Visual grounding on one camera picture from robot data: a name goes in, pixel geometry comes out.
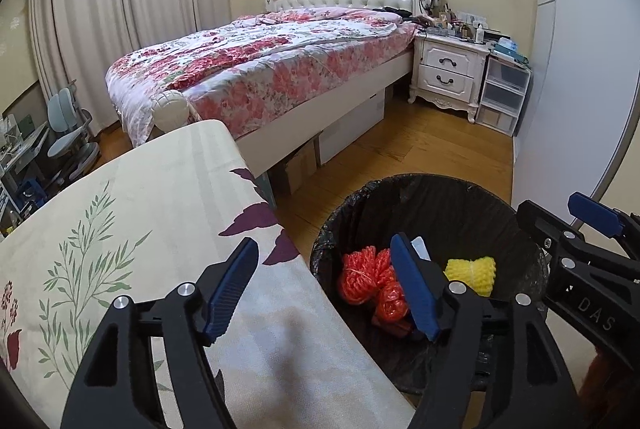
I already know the brown cardboard box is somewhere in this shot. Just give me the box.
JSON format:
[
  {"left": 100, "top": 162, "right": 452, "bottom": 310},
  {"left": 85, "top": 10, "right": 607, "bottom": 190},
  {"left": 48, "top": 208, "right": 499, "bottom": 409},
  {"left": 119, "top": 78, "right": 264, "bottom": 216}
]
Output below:
[{"left": 272, "top": 136, "right": 323, "bottom": 194}]

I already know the pale blue desk chair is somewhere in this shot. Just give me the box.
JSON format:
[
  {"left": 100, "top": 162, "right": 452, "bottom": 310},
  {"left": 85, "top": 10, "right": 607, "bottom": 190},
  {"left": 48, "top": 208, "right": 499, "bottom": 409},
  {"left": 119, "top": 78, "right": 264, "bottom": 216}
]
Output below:
[{"left": 46, "top": 81, "right": 101, "bottom": 182}]

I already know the white box under bed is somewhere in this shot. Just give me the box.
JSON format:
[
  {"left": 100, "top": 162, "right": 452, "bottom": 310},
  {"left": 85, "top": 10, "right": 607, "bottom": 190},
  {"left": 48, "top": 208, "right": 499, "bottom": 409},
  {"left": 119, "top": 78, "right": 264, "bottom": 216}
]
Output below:
[{"left": 317, "top": 88, "right": 386, "bottom": 166}]

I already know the yellow foam fruit net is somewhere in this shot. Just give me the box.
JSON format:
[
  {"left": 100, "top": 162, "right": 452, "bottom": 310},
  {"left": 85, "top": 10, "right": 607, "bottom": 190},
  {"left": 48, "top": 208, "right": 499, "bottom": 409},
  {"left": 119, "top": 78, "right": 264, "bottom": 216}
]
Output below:
[{"left": 444, "top": 256, "right": 497, "bottom": 297}]

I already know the person's right forearm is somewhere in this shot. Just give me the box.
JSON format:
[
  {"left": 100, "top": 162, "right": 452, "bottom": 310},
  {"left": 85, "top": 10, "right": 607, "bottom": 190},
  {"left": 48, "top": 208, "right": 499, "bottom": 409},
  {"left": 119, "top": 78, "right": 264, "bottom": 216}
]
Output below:
[{"left": 590, "top": 349, "right": 631, "bottom": 395}]

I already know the blue plastic crate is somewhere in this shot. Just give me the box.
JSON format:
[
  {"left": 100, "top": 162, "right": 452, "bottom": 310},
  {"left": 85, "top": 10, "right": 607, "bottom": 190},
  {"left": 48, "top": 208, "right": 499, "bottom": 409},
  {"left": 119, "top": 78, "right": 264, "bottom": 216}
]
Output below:
[{"left": 12, "top": 179, "right": 43, "bottom": 212}]

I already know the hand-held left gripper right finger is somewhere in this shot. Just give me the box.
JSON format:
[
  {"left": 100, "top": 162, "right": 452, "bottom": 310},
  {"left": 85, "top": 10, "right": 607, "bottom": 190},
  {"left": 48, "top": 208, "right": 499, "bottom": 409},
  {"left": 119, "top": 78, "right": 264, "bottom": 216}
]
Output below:
[{"left": 390, "top": 233, "right": 581, "bottom": 429}]

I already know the round white bed post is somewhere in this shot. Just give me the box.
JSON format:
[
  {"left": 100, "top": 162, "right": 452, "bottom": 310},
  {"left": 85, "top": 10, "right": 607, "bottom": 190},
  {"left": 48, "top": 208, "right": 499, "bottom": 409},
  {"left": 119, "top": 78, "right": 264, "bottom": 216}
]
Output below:
[{"left": 152, "top": 90, "right": 193, "bottom": 130}]

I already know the white carved nightstand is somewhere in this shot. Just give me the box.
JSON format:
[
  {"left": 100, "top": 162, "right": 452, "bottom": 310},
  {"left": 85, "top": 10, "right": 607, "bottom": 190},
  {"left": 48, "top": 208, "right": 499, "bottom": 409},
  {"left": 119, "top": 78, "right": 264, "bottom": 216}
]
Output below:
[{"left": 407, "top": 31, "right": 491, "bottom": 124}]

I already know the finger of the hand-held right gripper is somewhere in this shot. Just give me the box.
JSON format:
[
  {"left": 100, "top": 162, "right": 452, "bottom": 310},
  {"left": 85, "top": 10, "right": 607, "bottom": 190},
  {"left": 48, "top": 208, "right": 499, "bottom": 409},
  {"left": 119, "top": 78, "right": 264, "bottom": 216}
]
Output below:
[
  {"left": 568, "top": 192, "right": 632, "bottom": 237},
  {"left": 515, "top": 200, "right": 591, "bottom": 260}
]

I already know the white wardrobe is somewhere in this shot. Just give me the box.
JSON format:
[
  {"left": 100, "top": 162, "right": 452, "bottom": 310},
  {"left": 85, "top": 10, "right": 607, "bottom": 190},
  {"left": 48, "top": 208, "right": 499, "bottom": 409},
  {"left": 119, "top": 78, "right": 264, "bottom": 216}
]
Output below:
[{"left": 512, "top": 0, "right": 640, "bottom": 230}]

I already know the beige leaf print sheet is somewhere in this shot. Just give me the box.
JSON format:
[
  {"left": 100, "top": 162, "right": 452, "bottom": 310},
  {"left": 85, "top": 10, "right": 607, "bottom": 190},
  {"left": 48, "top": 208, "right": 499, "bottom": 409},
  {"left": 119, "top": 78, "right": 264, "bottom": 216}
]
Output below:
[{"left": 0, "top": 119, "right": 416, "bottom": 429}]

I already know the red plastic mesh bag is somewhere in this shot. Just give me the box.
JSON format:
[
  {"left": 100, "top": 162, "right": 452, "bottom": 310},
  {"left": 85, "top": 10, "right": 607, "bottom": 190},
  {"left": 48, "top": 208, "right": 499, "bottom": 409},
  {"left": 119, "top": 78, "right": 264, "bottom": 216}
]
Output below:
[{"left": 372, "top": 279, "right": 416, "bottom": 324}]

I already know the clear plastic drawer unit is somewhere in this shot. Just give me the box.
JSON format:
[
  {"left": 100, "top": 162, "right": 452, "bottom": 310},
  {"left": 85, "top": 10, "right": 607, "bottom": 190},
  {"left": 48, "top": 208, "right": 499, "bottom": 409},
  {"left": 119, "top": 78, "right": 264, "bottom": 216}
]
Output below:
[{"left": 475, "top": 54, "right": 532, "bottom": 138}]

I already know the red foam fruit net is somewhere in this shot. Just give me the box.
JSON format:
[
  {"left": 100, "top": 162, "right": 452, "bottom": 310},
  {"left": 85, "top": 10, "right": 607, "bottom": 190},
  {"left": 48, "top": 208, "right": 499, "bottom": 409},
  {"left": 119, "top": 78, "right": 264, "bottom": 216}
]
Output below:
[{"left": 336, "top": 245, "right": 398, "bottom": 306}]

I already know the pink floral quilt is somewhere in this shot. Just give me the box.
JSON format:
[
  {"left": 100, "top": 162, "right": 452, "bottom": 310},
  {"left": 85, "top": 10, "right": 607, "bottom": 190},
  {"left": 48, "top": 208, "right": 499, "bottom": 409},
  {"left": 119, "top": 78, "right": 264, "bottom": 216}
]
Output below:
[{"left": 105, "top": 6, "right": 418, "bottom": 147}]

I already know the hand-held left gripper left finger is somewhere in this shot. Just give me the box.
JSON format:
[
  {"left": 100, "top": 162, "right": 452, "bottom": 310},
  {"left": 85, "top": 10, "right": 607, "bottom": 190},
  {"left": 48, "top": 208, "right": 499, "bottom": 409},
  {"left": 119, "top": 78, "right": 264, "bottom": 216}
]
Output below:
[{"left": 61, "top": 236, "right": 261, "bottom": 429}]

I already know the bin with black liner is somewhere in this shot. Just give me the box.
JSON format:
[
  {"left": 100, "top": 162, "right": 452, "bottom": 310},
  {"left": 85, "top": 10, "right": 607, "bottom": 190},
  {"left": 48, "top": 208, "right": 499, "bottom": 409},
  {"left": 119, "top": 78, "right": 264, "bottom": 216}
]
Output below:
[{"left": 309, "top": 174, "right": 551, "bottom": 397}]

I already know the grey study desk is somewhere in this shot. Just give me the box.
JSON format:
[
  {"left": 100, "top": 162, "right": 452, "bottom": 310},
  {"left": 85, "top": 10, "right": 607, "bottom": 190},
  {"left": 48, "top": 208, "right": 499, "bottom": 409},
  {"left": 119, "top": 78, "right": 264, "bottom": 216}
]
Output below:
[{"left": 0, "top": 111, "right": 51, "bottom": 210}]

